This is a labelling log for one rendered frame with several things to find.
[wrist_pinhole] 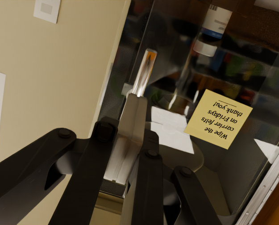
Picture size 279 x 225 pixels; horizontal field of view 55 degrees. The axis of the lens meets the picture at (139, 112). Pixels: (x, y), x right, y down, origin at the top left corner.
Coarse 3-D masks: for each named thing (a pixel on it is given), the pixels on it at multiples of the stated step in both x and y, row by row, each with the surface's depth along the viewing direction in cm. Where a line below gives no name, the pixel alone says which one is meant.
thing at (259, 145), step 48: (144, 0) 35; (192, 0) 35; (240, 0) 34; (144, 48) 37; (192, 48) 37; (240, 48) 37; (144, 96) 40; (192, 96) 40; (240, 96) 39; (192, 144) 43; (240, 144) 42; (240, 192) 46
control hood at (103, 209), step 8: (96, 200) 48; (104, 200) 49; (96, 208) 47; (104, 208) 47; (112, 208) 48; (120, 208) 48; (96, 216) 47; (104, 216) 47; (112, 216) 47; (120, 216) 47; (96, 224) 46; (104, 224) 46; (112, 224) 47
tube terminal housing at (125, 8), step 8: (128, 0) 36; (120, 24) 38; (120, 32) 38; (112, 48) 39; (112, 56) 39; (104, 80) 41; (96, 112) 43; (96, 120) 44; (88, 136) 45; (112, 200) 50; (120, 200) 50
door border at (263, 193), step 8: (272, 168) 43; (272, 176) 44; (264, 184) 45; (272, 184) 45; (256, 192) 45; (264, 192) 45; (272, 192) 45; (256, 200) 46; (264, 200) 46; (248, 208) 47; (256, 208) 47; (240, 216) 48; (248, 216) 47; (256, 216) 47; (240, 224) 48
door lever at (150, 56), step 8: (152, 48) 33; (144, 56) 33; (152, 56) 33; (144, 64) 33; (152, 64) 33; (144, 72) 34; (136, 80) 34; (144, 80) 34; (136, 88) 35; (144, 88) 35
